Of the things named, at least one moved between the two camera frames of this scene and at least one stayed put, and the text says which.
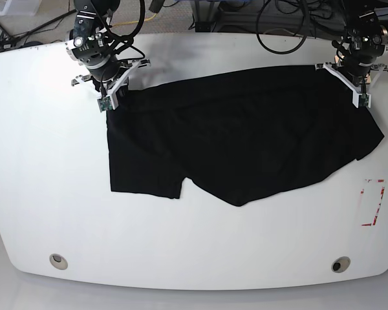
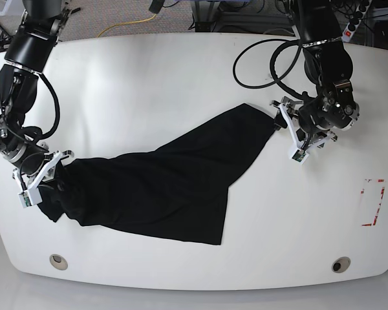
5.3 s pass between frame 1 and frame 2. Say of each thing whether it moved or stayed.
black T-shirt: moved
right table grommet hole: stayed
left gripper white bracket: moved
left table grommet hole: stayed
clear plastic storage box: stayed
